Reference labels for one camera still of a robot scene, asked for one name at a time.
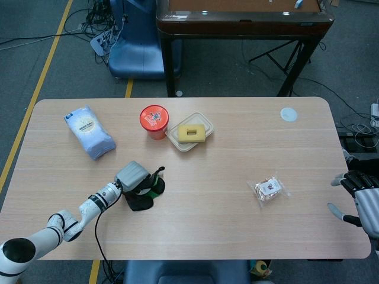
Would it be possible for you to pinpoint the black and green pouch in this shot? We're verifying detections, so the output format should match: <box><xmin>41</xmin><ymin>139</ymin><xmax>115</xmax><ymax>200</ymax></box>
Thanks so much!
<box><xmin>123</xmin><ymin>165</ymin><xmax>166</xmax><ymax>212</ymax></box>

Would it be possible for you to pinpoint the white socket strip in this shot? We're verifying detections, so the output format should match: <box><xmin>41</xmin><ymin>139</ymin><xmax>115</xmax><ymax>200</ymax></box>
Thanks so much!
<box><xmin>370</xmin><ymin>100</ymin><xmax>379</xmax><ymax>128</ymax></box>

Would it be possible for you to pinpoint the yellow tape roll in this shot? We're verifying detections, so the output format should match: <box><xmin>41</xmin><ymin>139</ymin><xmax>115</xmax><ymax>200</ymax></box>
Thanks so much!
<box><xmin>250</xmin><ymin>260</ymin><xmax>275</xmax><ymax>279</ymax></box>

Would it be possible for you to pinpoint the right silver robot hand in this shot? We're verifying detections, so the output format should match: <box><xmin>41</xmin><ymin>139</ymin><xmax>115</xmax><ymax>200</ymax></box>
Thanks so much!
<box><xmin>327</xmin><ymin>170</ymin><xmax>379</xmax><ymax>236</ymax></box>

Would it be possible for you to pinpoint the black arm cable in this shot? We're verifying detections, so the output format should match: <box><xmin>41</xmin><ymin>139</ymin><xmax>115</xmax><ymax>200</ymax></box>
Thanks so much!
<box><xmin>94</xmin><ymin>206</ymin><xmax>119</xmax><ymax>284</ymax></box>

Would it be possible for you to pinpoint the dark wood mahjong table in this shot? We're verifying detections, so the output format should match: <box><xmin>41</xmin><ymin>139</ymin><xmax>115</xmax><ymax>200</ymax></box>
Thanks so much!
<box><xmin>156</xmin><ymin>0</ymin><xmax>335</xmax><ymax>98</ymax></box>

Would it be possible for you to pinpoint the white power strip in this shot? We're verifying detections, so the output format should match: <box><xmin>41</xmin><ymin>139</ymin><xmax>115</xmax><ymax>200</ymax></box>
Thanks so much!
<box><xmin>90</xmin><ymin>29</ymin><xmax>119</xmax><ymax>56</ymax></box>

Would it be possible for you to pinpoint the black cable bundle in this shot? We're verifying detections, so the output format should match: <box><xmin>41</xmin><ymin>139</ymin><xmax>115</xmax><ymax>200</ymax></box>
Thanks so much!
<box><xmin>81</xmin><ymin>0</ymin><xmax>119</xmax><ymax>64</ymax></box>

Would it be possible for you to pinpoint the blue grey robot torso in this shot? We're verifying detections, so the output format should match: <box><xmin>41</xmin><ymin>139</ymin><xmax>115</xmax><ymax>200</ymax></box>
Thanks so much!
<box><xmin>123</xmin><ymin>260</ymin><xmax>251</xmax><ymax>284</ymax></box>

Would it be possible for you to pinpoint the orange cup with red lid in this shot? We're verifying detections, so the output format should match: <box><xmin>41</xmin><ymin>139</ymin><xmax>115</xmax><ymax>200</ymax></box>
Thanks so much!
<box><xmin>139</xmin><ymin>105</ymin><xmax>170</xmax><ymax>141</ymax></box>

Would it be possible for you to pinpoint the yellow sponge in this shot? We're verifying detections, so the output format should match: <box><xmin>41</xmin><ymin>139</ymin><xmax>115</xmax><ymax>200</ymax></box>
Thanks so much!
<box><xmin>176</xmin><ymin>124</ymin><xmax>206</xmax><ymax>144</ymax></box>

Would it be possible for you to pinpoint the clear snack packet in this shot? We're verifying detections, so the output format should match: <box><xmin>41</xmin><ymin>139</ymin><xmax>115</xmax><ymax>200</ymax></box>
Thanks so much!
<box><xmin>247</xmin><ymin>171</ymin><xmax>291</xmax><ymax>210</ymax></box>

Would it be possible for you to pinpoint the blue white tissue pack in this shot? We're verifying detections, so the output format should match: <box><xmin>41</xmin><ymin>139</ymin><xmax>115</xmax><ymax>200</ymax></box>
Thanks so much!
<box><xmin>63</xmin><ymin>105</ymin><xmax>116</xmax><ymax>162</ymax></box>

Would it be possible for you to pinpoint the black metal floor frame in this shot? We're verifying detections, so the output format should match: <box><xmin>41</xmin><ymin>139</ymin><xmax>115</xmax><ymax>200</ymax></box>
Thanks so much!
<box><xmin>339</xmin><ymin>130</ymin><xmax>379</xmax><ymax>153</ymax></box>

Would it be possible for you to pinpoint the black tripod stand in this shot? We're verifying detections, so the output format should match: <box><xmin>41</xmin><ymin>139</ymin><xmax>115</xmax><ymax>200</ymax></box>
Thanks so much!
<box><xmin>248</xmin><ymin>41</ymin><xmax>312</xmax><ymax>79</ymax></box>

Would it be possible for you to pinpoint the blue machine base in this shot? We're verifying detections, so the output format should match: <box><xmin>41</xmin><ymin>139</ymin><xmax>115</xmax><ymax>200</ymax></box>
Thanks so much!
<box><xmin>108</xmin><ymin>0</ymin><xmax>182</xmax><ymax>80</ymax></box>

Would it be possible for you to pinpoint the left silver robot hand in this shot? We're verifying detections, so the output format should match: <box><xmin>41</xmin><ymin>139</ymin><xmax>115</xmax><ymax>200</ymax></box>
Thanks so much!
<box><xmin>114</xmin><ymin>160</ymin><xmax>159</xmax><ymax>196</ymax></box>

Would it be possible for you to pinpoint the white thin cable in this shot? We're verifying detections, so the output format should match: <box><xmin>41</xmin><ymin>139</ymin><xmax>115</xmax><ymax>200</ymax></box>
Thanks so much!
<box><xmin>352</xmin><ymin>122</ymin><xmax>377</xmax><ymax>148</ymax></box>

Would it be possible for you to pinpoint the beige food container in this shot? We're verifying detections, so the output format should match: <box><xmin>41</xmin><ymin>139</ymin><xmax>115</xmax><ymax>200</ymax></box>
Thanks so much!
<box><xmin>165</xmin><ymin>111</ymin><xmax>215</xmax><ymax>153</ymax></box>

